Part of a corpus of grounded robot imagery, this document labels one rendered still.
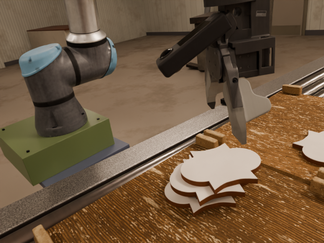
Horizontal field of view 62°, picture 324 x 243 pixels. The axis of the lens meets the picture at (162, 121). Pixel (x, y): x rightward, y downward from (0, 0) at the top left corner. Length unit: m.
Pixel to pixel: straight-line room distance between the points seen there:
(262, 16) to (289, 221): 0.31
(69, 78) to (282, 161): 0.58
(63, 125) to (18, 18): 8.82
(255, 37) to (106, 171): 0.45
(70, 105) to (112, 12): 9.24
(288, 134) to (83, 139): 0.55
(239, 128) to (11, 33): 9.23
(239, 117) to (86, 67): 0.53
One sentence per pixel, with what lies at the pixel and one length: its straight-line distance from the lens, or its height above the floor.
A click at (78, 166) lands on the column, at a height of 0.87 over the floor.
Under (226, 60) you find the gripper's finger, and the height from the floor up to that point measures 1.19.
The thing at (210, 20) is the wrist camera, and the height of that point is 1.24.
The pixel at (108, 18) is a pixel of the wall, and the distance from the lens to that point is 9.90.
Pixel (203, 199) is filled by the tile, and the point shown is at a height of 0.98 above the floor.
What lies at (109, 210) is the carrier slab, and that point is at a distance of 0.53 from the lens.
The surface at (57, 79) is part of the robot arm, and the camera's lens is 0.79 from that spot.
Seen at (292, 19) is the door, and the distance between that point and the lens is 7.53.
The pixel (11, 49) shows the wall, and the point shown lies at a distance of 9.48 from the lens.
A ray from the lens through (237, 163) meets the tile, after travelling 0.51.
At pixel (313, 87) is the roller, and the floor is 0.92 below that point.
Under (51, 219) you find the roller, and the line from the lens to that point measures 0.60.
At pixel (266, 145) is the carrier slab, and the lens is 0.67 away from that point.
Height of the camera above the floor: 1.28
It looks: 25 degrees down
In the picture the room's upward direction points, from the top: 8 degrees counter-clockwise
